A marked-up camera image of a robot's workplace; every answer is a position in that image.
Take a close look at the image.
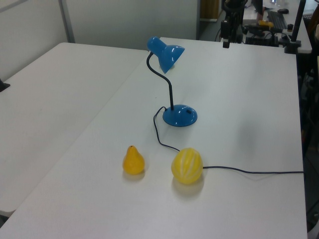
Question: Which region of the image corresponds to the black computer keyboard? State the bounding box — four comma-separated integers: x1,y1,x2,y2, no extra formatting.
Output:
267,10,289,29

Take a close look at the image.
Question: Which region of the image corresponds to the wooden cabinet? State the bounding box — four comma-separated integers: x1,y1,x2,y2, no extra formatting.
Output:
200,0,221,22

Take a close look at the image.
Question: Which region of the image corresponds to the black camera stand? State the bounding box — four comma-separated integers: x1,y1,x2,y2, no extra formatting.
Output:
214,0,247,43

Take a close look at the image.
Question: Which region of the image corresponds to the dark equipment rack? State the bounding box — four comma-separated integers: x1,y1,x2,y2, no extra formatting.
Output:
298,17,319,232

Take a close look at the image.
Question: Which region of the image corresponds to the grey partition frame post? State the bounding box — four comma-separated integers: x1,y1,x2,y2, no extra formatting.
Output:
59,0,76,43

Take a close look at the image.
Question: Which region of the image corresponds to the yellow striped toy melon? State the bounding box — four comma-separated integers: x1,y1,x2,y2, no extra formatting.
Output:
170,147,204,185

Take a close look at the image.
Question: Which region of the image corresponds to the small black camera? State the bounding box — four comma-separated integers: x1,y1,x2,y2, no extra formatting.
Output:
220,20,231,49

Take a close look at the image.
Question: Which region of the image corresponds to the black electronic equipment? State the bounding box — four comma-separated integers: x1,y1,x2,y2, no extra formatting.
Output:
245,24,280,47

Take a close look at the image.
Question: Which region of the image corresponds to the blue gooseneck desk lamp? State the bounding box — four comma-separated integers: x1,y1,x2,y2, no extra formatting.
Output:
146,36,199,128

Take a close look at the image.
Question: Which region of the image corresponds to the yellow toy pear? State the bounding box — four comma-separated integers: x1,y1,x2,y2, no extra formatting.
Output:
122,145,146,175

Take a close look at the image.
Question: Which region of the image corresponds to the thin black lamp cable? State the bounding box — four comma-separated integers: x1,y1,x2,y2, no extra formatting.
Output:
152,106,304,174

